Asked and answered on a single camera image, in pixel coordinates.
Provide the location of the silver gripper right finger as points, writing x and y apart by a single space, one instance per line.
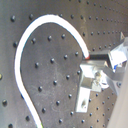
119 54

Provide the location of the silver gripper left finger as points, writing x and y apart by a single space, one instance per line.
92 78

